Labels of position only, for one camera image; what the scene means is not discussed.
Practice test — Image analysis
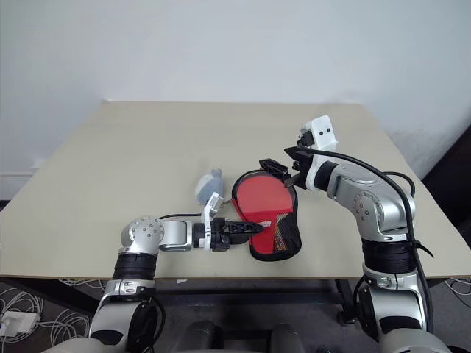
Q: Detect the black metal table frame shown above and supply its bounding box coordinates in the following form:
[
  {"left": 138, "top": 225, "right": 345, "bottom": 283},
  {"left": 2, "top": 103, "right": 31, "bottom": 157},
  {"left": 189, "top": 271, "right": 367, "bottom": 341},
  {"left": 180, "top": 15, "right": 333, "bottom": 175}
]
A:
[{"left": 0, "top": 276, "right": 471, "bottom": 327}]

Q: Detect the white power adapter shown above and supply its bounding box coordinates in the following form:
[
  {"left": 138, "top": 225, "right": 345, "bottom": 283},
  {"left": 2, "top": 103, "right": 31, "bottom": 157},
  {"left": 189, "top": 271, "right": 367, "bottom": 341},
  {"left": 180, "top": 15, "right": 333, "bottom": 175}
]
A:
[{"left": 0, "top": 310, "right": 41, "bottom": 338}]

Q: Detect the black mesh paddle case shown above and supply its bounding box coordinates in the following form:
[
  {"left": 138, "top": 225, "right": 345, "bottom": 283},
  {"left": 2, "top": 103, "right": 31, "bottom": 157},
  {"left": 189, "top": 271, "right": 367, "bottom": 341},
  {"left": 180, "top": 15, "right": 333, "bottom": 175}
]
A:
[{"left": 230, "top": 169, "right": 304, "bottom": 263}]

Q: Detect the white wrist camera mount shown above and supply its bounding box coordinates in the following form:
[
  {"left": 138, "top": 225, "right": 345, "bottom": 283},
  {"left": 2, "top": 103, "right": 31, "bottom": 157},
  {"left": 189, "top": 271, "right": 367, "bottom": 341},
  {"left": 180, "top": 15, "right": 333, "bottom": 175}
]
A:
[
  {"left": 299, "top": 115, "right": 340, "bottom": 193},
  {"left": 199, "top": 191, "right": 226, "bottom": 252}
]

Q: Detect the grey white plush toy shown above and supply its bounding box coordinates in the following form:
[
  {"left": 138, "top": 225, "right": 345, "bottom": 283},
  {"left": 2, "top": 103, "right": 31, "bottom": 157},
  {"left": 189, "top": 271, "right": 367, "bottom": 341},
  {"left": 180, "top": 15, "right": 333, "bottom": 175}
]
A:
[{"left": 194, "top": 168, "right": 226, "bottom": 205}]

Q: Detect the red table tennis paddle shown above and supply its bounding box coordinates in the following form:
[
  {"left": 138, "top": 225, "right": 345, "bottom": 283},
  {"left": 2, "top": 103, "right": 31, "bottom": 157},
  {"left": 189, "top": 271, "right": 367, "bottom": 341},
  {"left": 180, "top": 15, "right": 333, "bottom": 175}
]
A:
[{"left": 235, "top": 175, "right": 292, "bottom": 255}]

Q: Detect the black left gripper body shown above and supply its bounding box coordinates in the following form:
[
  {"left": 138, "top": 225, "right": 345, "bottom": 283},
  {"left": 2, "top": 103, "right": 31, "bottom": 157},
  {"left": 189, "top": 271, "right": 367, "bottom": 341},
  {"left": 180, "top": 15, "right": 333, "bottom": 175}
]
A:
[{"left": 209, "top": 217, "right": 236, "bottom": 254}]

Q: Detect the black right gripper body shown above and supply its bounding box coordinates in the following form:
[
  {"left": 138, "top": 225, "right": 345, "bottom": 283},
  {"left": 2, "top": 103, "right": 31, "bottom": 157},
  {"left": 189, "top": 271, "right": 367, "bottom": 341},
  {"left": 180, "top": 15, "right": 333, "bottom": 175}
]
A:
[{"left": 289, "top": 126, "right": 316, "bottom": 190}]

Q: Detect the white floor cable bundle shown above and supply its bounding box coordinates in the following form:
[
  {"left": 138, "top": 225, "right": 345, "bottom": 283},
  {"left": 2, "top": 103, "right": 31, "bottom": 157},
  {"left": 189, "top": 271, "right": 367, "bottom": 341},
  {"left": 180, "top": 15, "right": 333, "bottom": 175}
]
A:
[
  {"left": 442, "top": 276, "right": 471, "bottom": 296},
  {"left": 0, "top": 278, "right": 107, "bottom": 342}
]

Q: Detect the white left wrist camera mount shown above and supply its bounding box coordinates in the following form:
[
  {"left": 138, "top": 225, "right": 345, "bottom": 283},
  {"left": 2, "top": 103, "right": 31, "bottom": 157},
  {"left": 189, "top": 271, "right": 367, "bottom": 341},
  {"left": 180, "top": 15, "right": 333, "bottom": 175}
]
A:
[{"left": 199, "top": 191, "right": 226, "bottom": 252}]

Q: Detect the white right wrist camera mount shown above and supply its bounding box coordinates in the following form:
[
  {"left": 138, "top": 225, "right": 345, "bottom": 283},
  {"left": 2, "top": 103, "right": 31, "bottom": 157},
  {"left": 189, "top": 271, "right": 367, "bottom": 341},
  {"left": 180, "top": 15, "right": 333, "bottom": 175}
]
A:
[{"left": 299, "top": 115, "right": 340, "bottom": 193}]

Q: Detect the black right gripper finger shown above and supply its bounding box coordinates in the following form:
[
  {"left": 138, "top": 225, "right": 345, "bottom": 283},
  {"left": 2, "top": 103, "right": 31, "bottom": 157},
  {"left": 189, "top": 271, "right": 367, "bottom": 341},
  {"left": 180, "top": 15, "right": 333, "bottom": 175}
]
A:
[
  {"left": 283, "top": 146, "right": 313, "bottom": 161},
  {"left": 258, "top": 158, "right": 290, "bottom": 182}
]

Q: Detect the black furniture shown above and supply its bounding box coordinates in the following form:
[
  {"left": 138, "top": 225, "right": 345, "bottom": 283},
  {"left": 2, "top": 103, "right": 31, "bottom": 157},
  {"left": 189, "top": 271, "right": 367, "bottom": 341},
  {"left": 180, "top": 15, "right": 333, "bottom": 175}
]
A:
[{"left": 422, "top": 124, "right": 471, "bottom": 237}]

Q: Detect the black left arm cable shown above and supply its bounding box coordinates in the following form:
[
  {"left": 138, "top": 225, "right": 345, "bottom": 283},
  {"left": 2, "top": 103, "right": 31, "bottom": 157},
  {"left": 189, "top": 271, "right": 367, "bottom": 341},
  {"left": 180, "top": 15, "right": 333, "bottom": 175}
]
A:
[{"left": 129, "top": 212, "right": 205, "bottom": 353}]

